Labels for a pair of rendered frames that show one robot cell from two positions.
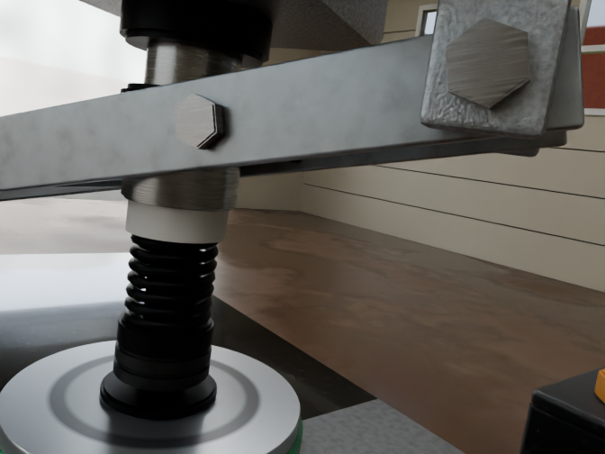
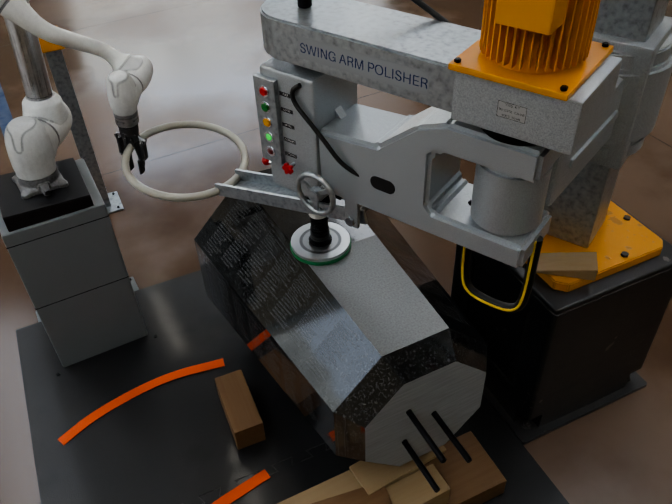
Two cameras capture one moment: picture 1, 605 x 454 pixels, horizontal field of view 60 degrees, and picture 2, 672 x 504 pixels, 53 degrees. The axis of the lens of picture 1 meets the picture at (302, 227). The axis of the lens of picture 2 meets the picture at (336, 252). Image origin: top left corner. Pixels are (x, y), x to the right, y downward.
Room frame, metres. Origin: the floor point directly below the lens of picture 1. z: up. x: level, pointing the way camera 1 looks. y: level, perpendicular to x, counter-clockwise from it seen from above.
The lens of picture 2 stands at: (-1.38, -0.46, 2.40)
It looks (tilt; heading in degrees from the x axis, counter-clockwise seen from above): 41 degrees down; 16
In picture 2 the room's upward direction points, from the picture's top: 3 degrees counter-clockwise
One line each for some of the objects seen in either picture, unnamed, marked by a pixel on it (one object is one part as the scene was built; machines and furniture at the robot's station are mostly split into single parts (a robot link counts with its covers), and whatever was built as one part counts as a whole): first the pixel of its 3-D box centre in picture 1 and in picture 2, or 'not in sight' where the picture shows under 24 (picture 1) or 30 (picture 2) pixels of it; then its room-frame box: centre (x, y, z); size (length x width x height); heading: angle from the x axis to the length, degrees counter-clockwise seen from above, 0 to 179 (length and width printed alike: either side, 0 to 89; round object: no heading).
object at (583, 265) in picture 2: not in sight; (565, 262); (0.48, -0.77, 0.80); 0.20 x 0.10 x 0.05; 90
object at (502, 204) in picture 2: not in sight; (509, 186); (0.12, -0.52, 1.34); 0.19 x 0.19 x 0.20
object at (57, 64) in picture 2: not in sight; (77, 126); (1.38, 1.75, 0.54); 0.20 x 0.20 x 1.09; 39
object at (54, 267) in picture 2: not in sight; (73, 265); (0.48, 1.29, 0.40); 0.50 x 0.50 x 0.80; 42
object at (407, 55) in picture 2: not in sight; (413, 62); (0.24, -0.24, 1.62); 0.96 x 0.25 x 0.17; 68
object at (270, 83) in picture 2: not in sight; (270, 120); (0.29, 0.20, 1.37); 0.08 x 0.03 x 0.28; 68
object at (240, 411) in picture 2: not in sight; (239, 408); (0.13, 0.41, 0.07); 0.30 x 0.12 x 0.12; 37
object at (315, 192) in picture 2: not in sight; (322, 188); (0.22, 0.02, 1.20); 0.15 x 0.10 x 0.15; 68
